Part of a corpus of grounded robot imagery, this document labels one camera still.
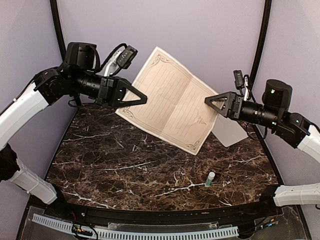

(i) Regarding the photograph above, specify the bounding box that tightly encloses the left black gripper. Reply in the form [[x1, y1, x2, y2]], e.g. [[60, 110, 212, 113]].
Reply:
[[71, 67, 149, 106]]

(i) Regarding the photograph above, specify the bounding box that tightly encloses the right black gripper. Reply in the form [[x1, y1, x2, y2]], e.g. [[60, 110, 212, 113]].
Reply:
[[205, 91, 281, 129]]

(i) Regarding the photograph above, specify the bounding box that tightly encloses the beige letter paper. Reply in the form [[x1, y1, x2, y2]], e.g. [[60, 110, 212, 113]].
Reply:
[[115, 46, 218, 156]]

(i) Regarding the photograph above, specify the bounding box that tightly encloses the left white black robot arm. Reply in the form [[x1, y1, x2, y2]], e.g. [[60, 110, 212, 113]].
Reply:
[[0, 42, 148, 218]]

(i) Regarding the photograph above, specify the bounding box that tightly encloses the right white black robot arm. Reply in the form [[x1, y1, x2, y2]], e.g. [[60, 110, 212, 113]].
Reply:
[[204, 79, 320, 217]]

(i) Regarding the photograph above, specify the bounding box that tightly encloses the grey envelope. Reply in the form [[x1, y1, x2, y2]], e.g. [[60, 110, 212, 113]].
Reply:
[[211, 114, 248, 147]]

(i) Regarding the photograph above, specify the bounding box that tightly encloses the green glue stick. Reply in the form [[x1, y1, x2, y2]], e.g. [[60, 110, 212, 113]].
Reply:
[[204, 171, 216, 188]]

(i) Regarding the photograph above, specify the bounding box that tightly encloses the small circuit board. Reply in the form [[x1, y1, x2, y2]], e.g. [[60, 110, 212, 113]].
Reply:
[[71, 225, 93, 237]]

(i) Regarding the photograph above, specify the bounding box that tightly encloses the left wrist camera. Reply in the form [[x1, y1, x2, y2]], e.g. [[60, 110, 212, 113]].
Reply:
[[104, 45, 138, 77]]

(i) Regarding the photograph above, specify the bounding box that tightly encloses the left black frame post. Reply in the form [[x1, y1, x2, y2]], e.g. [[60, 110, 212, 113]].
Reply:
[[49, 0, 82, 106]]

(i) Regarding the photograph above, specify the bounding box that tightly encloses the black frame post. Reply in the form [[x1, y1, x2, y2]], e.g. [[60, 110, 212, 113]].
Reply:
[[49, 0, 82, 106], [248, 0, 272, 103]]

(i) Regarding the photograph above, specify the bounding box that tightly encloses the right black frame post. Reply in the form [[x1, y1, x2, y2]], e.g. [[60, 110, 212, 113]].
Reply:
[[248, 0, 272, 103]]

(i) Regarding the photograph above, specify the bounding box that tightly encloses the white slotted cable duct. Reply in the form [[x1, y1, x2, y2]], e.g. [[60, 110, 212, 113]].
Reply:
[[31, 213, 239, 240]]

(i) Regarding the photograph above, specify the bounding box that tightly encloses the black front rail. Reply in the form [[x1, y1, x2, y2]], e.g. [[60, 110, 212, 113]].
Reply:
[[27, 184, 298, 226]]

